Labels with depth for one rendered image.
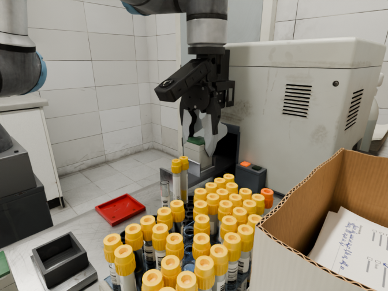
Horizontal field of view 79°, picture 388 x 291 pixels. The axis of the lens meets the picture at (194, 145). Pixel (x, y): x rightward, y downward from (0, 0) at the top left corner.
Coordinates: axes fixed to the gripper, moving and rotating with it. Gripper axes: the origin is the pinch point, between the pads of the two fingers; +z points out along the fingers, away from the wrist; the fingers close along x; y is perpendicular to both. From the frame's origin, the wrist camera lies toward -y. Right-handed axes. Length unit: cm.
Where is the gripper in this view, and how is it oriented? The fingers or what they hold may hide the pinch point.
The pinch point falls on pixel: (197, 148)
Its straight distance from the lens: 49.9
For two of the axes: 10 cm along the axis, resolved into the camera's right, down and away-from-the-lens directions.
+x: -7.1, -2.4, 6.6
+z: 0.0, 9.4, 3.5
